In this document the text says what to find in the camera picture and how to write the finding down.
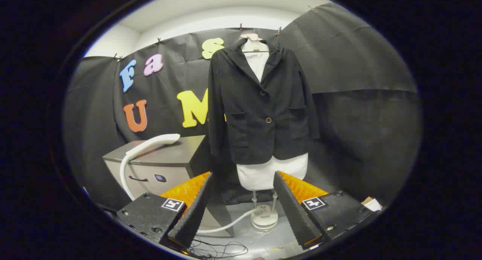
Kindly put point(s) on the white garment steamer head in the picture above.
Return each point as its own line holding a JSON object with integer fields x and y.
{"x": 158, "y": 140}

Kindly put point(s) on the row of black cloth clips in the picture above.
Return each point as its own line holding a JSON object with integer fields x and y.
{"x": 159, "y": 40}

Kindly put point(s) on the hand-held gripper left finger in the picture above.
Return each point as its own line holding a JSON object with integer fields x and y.
{"x": 196, "y": 211}

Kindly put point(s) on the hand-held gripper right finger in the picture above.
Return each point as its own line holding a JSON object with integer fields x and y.
{"x": 293, "y": 211}

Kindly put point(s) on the black suit jacket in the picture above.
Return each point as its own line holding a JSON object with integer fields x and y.
{"x": 256, "y": 117}

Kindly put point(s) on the cardboard box with white paper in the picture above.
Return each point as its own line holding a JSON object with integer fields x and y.
{"x": 372, "y": 204}

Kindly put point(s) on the white mannequin torso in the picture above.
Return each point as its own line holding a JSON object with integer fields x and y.
{"x": 263, "y": 175}

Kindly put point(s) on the grey cabinet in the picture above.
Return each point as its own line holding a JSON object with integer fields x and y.
{"x": 169, "y": 154}

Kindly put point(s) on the white steamer base with poles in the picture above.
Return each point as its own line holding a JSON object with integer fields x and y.
{"x": 264, "y": 218}

